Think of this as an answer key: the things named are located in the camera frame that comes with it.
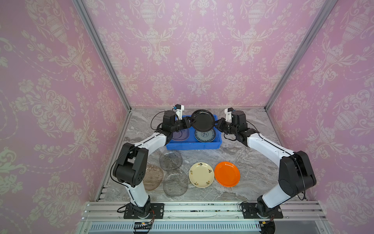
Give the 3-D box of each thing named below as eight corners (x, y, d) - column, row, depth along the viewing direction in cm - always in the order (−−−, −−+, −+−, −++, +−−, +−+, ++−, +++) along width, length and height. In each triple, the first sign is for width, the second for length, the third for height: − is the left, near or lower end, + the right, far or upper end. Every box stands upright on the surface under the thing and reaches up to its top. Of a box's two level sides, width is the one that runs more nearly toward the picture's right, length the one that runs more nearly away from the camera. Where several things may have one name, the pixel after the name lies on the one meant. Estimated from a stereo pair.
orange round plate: (215, 186, 84) (216, 185, 82) (213, 163, 93) (213, 161, 91) (241, 186, 84) (243, 185, 82) (236, 163, 93) (237, 161, 91)
